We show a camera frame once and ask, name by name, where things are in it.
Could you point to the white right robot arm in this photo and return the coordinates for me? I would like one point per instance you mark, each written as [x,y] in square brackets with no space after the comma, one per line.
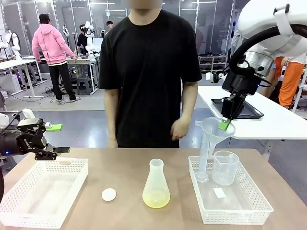
[259,19]

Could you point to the person's right forearm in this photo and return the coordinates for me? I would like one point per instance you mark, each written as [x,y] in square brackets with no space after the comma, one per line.
[110,112]

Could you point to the person in black t-shirt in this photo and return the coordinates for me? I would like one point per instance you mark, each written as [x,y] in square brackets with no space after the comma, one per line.
[148,67]

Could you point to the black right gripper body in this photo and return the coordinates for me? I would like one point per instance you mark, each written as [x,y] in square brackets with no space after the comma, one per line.
[239,83]

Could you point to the background person in black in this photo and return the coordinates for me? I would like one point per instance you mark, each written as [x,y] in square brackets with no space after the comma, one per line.
[80,40]

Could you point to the white round flask stopper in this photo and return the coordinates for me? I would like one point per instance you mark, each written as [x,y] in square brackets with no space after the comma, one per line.
[109,194]

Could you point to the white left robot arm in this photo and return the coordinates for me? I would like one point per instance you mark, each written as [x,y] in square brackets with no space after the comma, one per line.
[6,143]

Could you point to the person's left forearm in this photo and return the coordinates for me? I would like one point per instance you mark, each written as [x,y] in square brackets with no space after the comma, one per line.
[189,100]

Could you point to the black metal tray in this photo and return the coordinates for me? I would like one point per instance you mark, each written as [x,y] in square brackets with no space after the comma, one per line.
[249,112]

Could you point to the white perforated plastic basket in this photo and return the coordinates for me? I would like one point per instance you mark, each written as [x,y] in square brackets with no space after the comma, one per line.
[43,191]
[249,206]

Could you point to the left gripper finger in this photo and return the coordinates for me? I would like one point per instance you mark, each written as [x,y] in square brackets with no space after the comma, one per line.
[54,127]
[46,155]

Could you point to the person's left hand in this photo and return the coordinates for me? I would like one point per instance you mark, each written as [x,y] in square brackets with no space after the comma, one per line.
[180,129]

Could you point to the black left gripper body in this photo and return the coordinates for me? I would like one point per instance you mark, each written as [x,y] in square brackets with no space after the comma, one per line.
[28,143]

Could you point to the white humanoid robot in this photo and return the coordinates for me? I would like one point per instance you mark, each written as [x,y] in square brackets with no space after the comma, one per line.
[89,36]

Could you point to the translucent plastic Erlenmeyer flask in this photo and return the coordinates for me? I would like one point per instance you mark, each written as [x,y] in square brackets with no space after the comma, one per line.
[156,191]

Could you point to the mannequin in grey jacket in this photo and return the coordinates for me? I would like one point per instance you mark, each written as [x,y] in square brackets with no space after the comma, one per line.
[236,40]

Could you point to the mannequin in orange clothes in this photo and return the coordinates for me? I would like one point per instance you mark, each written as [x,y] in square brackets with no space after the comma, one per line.
[290,81]

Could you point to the white robot on desk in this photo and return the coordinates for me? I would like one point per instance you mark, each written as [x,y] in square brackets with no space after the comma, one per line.
[15,45]

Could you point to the clear plastic funnel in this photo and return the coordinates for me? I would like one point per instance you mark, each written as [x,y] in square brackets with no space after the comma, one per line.
[216,136]

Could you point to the long white desk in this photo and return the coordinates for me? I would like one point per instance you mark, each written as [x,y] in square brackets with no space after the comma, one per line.
[14,62]

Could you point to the white standing desk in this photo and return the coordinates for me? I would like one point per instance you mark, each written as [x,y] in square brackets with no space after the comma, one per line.
[84,59]

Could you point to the person in pink hoodie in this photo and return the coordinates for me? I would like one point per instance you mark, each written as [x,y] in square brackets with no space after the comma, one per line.
[48,45]

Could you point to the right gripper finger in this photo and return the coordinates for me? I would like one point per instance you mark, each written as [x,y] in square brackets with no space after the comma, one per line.
[239,103]
[227,107]

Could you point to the white work table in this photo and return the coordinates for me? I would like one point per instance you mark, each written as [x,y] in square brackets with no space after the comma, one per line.
[275,124]

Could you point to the person's right hand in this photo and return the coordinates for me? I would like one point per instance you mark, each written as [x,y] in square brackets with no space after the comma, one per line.
[112,143]

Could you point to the clear plastic measuring beaker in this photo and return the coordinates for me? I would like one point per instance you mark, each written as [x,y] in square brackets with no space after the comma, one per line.
[225,170]

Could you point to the wooden shoe rack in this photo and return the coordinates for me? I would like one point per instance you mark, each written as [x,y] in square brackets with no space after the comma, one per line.
[212,64]

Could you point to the white paper label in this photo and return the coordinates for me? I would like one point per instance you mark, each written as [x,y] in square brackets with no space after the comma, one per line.
[219,192]

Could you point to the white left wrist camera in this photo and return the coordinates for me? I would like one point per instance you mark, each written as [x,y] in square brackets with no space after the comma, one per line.
[28,113]

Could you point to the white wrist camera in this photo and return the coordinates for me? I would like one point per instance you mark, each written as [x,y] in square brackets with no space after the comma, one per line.
[28,113]
[209,77]

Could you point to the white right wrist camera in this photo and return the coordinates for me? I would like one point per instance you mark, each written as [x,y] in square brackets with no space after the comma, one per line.
[209,77]

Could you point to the grey step stool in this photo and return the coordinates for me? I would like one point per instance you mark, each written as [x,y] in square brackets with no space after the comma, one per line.
[84,83]

